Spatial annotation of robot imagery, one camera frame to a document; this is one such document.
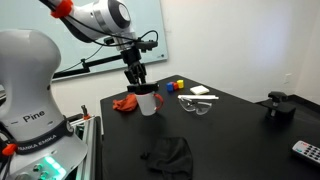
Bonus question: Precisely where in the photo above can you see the glass whiteboard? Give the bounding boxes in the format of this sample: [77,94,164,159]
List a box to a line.
[0,0,169,81]

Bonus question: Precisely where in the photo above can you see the black cloth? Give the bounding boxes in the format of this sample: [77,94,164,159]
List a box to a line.
[139,136,195,180]

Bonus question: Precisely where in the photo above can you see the black camera cable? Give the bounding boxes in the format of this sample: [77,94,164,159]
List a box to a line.
[64,14,160,48]

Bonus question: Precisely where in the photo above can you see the orange cloth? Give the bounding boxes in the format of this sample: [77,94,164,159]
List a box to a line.
[112,93,139,113]

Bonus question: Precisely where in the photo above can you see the white and red mug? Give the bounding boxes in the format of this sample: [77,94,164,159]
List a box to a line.
[134,90,165,117]

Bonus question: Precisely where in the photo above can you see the remote control with white face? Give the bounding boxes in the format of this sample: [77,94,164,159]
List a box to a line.
[290,139,320,168]

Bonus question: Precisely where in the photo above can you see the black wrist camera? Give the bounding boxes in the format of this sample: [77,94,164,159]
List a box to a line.
[134,39,160,52]

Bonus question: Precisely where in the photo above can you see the orange cable clip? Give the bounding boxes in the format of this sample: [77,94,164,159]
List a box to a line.
[50,0,75,20]
[1,143,18,157]

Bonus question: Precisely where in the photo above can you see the black clamp with orange tip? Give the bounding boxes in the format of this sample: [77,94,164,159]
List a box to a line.
[80,104,92,121]

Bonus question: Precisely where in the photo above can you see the clear safety glasses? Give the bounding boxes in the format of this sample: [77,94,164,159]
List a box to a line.
[178,97,214,117]

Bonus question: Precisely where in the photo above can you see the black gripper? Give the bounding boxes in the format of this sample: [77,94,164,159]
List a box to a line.
[120,45,148,86]

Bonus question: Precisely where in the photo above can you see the black camera boom stand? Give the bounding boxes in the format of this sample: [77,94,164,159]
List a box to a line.
[52,54,124,81]

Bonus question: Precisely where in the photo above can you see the aluminium profile frame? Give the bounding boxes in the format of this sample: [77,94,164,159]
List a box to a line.
[64,114,103,180]

